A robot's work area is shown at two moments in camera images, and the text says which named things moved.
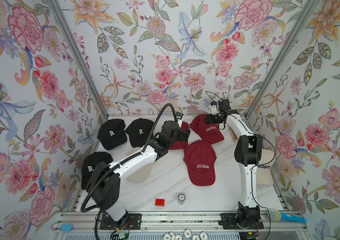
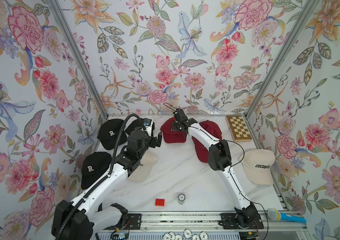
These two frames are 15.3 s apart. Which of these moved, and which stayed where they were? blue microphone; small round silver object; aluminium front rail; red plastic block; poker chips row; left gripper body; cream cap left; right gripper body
Moved: left gripper body; right gripper body
Stayed: poker chips row; aluminium front rail; blue microphone; small round silver object; cream cap left; red plastic block
